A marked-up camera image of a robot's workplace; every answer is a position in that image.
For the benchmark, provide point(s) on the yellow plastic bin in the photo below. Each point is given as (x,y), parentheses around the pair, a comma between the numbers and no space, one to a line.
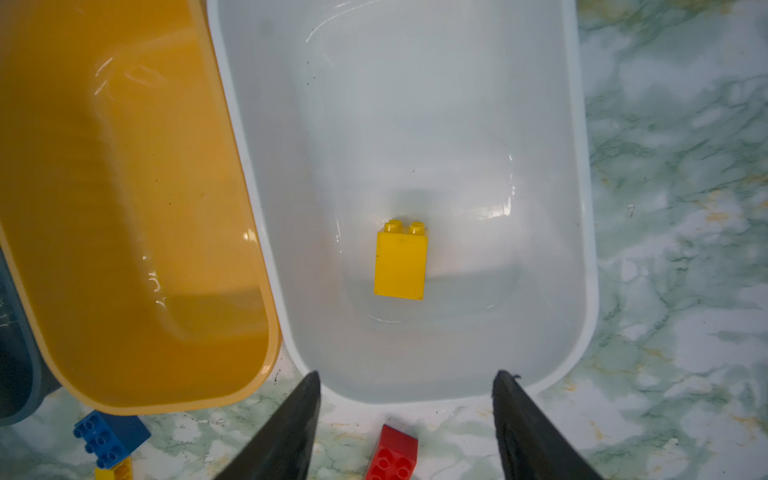
(125,219)

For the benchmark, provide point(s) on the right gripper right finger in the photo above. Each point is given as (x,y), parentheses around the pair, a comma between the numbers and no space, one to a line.
(530,446)

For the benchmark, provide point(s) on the blue lego brick centre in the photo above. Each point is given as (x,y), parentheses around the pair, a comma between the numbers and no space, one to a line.
(110,438)

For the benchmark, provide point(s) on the red lego brick upper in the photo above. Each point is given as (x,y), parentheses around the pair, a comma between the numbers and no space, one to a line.
(395,456)

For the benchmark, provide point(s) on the small yellow lego brick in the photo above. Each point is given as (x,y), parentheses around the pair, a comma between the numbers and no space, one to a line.
(121,471)

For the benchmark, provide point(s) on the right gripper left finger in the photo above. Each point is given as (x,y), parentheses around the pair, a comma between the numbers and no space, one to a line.
(282,448)

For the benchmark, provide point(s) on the white plastic bin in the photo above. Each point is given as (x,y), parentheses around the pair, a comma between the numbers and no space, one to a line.
(467,116)

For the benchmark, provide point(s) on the dark teal plastic bin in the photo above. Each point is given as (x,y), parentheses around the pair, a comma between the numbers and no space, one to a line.
(26,379)

